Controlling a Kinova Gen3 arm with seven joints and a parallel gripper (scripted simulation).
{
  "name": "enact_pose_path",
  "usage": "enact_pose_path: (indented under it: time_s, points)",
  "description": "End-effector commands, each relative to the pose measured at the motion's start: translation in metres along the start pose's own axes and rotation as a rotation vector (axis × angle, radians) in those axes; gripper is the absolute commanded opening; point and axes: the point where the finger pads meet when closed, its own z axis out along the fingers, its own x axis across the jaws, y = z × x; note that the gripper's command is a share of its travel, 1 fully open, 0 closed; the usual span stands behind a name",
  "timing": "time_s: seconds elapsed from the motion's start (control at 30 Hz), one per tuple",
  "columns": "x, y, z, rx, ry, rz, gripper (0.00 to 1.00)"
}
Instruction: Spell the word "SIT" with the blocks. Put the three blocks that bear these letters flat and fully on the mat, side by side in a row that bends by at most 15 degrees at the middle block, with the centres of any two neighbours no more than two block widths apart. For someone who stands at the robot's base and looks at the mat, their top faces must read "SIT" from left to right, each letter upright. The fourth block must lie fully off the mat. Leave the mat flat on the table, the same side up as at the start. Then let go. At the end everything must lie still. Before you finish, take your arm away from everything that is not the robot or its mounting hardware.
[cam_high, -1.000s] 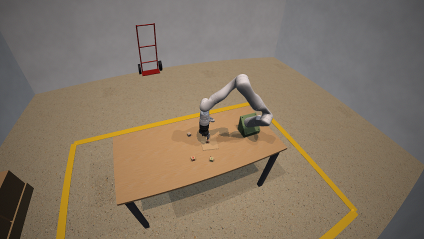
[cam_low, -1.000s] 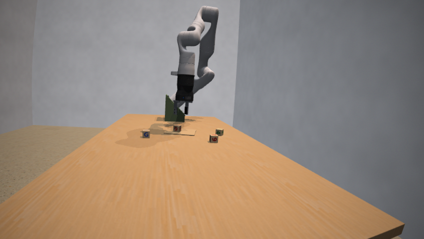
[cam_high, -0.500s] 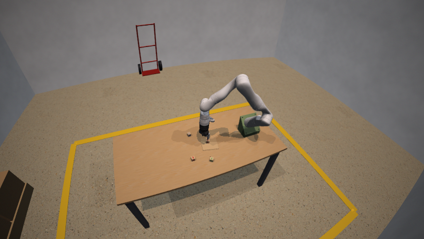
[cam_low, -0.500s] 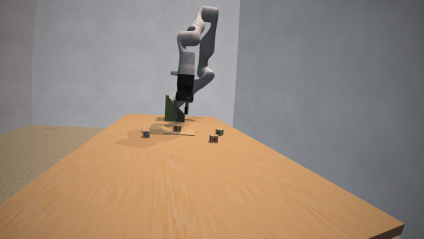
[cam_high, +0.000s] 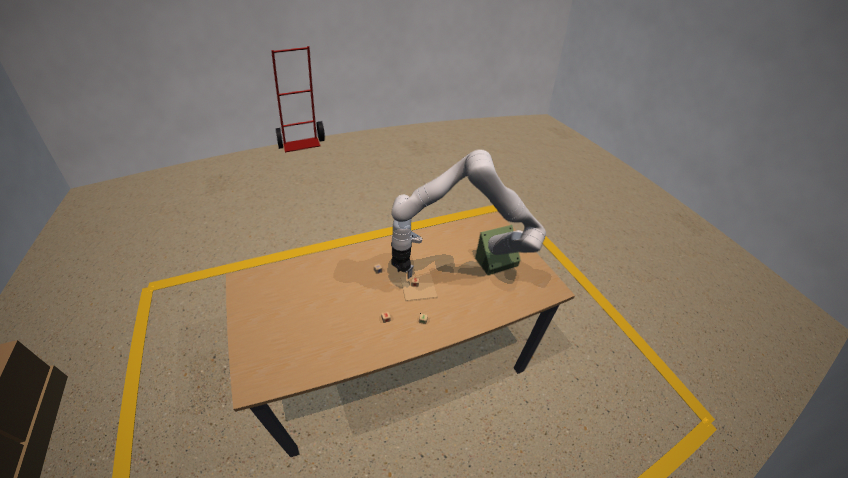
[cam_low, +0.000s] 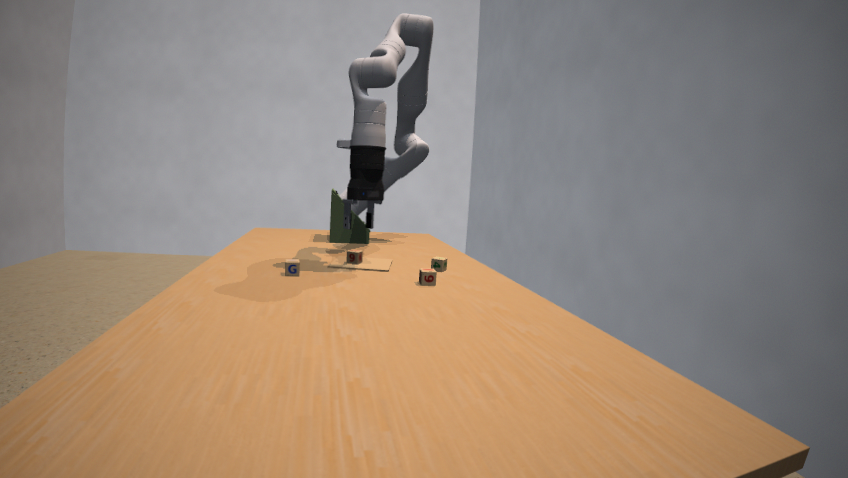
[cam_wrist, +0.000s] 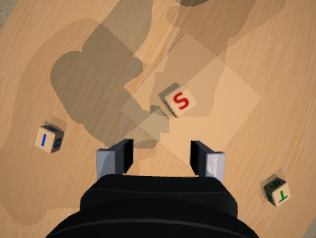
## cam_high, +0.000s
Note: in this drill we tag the beige flat mat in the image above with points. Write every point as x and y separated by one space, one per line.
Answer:
425 290

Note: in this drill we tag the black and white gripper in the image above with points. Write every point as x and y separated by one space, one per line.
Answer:
401 250

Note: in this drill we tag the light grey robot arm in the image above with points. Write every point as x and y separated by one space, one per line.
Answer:
482 174

